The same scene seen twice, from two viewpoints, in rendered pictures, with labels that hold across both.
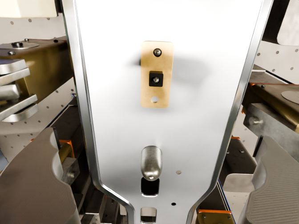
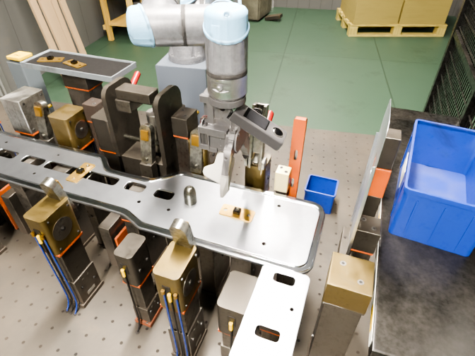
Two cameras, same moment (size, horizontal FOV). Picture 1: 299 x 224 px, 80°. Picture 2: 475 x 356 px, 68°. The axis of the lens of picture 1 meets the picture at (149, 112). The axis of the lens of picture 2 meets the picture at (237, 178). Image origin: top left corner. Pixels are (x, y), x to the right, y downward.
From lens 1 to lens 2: 0.71 m
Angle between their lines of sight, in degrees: 47
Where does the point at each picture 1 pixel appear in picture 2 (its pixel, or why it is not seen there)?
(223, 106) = (207, 236)
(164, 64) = (242, 216)
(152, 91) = (230, 209)
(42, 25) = not seen: hidden behind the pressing
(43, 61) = (259, 179)
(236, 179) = (137, 241)
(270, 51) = not seen: outside the picture
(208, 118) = (203, 229)
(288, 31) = (237, 275)
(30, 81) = (255, 169)
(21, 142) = not seen: hidden behind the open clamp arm
